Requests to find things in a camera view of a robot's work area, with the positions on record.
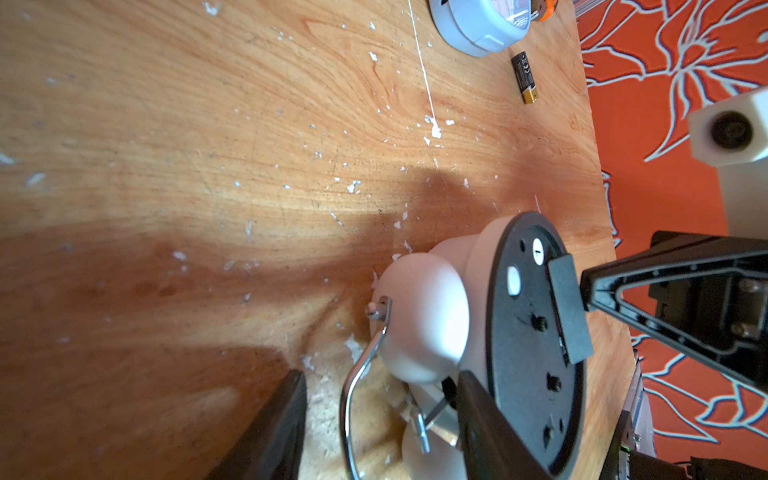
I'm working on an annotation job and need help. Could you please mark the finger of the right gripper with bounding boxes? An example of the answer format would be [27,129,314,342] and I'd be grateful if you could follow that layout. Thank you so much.
[580,231,767,390]

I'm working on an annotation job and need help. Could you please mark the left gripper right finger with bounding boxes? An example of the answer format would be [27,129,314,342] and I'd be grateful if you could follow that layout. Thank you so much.
[456,370,552,479]

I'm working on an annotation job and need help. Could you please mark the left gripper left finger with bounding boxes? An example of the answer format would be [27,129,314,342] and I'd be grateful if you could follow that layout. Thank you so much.
[206,370,307,480]

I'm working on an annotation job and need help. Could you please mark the black round clock battery cover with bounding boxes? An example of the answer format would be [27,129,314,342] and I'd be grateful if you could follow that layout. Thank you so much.
[546,254,594,365]

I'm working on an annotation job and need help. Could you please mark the white twin-bell alarm clock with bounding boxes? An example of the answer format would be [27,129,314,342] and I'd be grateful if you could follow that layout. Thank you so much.
[339,212,589,479]

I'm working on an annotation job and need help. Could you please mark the black gold AA battery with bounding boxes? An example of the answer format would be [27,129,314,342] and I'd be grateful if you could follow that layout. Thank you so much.
[511,52,538,104]

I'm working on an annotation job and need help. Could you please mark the light blue square alarm clock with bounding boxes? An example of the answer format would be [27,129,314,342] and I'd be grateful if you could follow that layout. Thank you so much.
[429,0,533,58]

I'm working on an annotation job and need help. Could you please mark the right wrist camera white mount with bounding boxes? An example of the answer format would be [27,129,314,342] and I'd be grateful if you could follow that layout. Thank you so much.
[688,86,767,240]

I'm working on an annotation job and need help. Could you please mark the orange handled pliers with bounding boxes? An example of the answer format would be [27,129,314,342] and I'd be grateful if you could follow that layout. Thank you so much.
[530,0,559,22]

